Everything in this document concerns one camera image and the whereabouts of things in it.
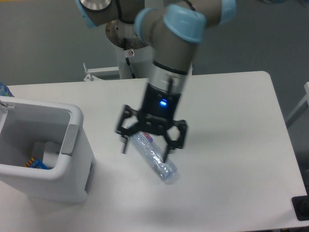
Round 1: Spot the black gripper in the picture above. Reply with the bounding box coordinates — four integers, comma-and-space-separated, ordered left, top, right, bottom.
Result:
115, 83, 188, 162

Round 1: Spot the clear plastic water bottle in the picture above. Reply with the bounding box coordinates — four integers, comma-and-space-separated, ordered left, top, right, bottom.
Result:
129, 131, 178, 185

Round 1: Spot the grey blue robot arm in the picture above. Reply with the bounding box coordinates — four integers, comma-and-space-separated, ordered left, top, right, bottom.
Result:
76, 0, 236, 160

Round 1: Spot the white trash can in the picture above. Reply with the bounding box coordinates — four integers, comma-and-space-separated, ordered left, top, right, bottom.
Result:
0, 96, 96, 203

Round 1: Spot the blue orange snack wrapper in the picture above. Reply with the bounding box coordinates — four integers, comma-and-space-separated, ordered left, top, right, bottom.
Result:
24, 157, 50, 170

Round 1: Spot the blue patterned object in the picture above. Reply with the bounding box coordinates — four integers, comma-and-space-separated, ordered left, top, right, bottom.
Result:
0, 82, 14, 97

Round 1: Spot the white furniture leg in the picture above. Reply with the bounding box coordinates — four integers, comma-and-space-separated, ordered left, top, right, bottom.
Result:
285, 82, 309, 128

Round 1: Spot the black table clamp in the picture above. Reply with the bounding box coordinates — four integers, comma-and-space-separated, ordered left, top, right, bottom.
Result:
292, 195, 309, 221

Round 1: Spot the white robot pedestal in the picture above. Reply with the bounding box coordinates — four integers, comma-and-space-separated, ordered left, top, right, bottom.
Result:
105, 19, 153, 79

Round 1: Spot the white base bracket frame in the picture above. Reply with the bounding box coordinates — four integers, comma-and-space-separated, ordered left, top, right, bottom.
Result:
83, 63, 120, 82

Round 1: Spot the black pedestal cable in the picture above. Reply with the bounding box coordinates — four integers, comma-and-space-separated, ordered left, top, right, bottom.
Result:
122, 37, 136, 79

